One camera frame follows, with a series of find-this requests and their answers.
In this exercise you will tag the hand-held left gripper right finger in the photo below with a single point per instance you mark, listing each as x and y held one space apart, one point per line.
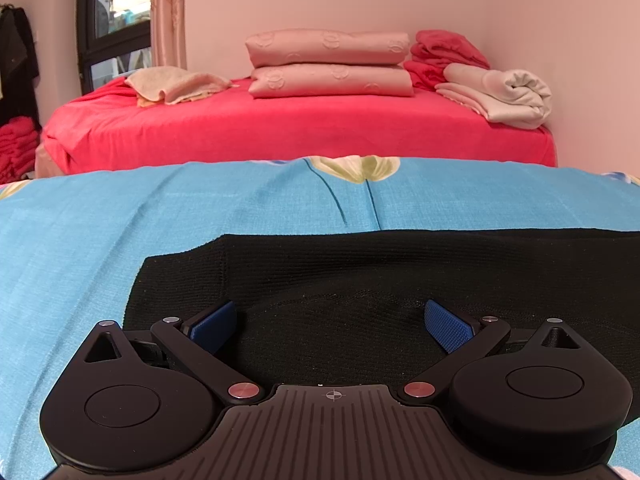
447 327

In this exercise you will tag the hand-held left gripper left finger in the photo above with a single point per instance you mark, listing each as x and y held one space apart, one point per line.
216 327

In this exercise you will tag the black pants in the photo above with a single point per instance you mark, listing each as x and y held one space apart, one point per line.
350 280

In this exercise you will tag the blue floral bed sheet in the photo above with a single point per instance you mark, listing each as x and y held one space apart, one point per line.
100 220

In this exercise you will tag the pink bed mattress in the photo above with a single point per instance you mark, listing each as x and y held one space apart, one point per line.
300 125

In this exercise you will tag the white folded blanket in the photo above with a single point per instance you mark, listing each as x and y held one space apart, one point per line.
510 95

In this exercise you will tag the beige towel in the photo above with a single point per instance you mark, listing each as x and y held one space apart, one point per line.
175 85

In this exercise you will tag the red cloth pile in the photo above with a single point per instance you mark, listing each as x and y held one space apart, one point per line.
17 150

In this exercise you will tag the pink embossed pillow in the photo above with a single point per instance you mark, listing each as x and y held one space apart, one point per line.
330 82
325 47

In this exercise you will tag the red folded blanket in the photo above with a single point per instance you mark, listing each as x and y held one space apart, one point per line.
440 52

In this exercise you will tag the pink curtain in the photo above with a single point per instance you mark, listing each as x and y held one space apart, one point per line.
169 15

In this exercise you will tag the black hanging clothes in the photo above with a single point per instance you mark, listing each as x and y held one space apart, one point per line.
17 60

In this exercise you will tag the dark framed window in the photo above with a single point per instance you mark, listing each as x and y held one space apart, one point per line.
115 10

